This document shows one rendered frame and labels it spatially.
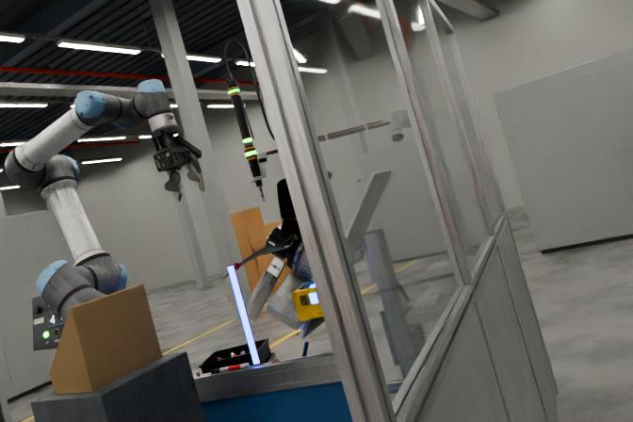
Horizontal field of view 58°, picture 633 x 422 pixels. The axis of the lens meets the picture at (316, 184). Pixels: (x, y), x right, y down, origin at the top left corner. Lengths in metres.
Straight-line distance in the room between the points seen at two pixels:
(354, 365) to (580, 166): 6.64
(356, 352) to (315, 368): 1.10
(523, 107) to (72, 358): 6.38
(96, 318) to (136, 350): 0.15
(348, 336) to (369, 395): 0.07
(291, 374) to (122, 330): 0.53
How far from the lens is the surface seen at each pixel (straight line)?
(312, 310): 1.72
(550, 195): 7.37
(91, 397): 1.59
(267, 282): 2.26
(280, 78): 0.71
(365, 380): 0.72
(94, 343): 1.64
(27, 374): 8.37
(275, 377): 1.88
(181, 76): 8.73
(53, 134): 1.83
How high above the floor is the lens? 1.30
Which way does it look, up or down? 2 degrees up
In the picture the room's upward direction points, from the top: 16 degrees counter-clockwise
